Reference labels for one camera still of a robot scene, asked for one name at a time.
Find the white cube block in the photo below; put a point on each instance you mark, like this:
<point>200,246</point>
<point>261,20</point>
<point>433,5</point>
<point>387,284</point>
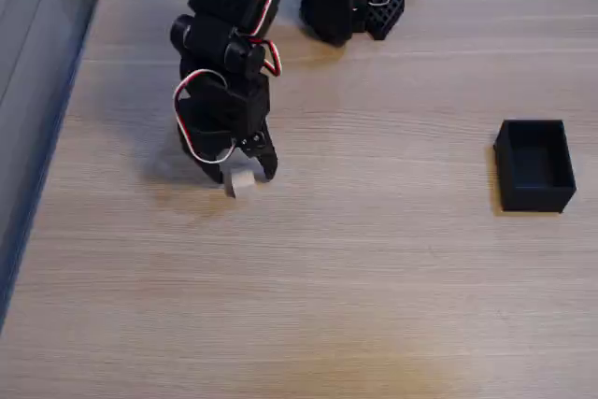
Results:
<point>240,181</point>

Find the black open box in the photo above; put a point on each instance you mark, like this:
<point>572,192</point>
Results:
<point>535,163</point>

